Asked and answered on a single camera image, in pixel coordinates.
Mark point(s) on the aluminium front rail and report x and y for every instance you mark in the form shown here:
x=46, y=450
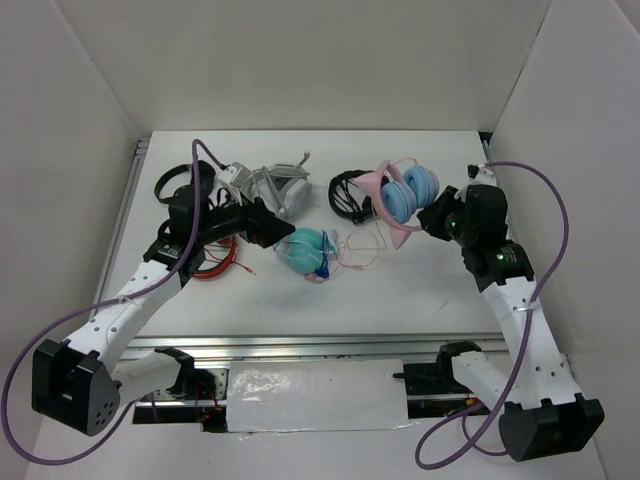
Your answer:
x=279, y=348

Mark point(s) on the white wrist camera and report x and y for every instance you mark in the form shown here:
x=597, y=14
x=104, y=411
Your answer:
x=480, y=173
x=233, y=178

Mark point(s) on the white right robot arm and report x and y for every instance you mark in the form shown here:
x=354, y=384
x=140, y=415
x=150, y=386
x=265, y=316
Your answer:
x=539, y=408

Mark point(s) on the small black headphones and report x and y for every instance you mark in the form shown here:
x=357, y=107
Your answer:
x=343, y=203

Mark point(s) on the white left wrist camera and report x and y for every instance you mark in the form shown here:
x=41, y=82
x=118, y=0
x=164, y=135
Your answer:
x=233, y=178

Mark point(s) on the aluminium rail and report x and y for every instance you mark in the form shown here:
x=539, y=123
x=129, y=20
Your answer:
x=279, y=348
x=139, y=156
x=503, y=202

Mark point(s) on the red and black headphones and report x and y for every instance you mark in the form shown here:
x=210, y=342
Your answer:
x=219, y=257

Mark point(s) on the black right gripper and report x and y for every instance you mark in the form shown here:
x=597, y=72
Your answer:
x=430, y=218

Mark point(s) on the teal cat-ear headphones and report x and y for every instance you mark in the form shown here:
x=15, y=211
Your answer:
x=308, y=252

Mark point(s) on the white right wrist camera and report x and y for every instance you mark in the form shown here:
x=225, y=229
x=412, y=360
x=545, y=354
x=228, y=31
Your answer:
x=480, y=173

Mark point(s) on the aluminium left side rail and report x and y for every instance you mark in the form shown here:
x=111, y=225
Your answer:
x=139, y=156

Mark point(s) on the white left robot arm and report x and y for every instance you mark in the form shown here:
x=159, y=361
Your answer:
x=78, y=381

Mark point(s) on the aluminium right side rail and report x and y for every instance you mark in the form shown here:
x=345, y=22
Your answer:
x=503, y=202

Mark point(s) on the silver foil cover plate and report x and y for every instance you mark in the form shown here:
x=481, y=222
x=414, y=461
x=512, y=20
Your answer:
x=326, y=395

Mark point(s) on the pink and blue cat-ear headphones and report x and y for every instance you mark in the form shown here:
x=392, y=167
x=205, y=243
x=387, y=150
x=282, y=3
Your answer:
x=396, y=197

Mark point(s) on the grey gaming headset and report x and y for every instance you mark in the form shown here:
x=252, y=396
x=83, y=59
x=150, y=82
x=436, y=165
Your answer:
x=283, y=187

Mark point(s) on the black on-ear headphones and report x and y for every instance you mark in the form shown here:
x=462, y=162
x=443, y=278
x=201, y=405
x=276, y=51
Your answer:
x=207, y=176

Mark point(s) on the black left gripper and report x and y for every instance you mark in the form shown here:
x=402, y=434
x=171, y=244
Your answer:
x=261, y=226

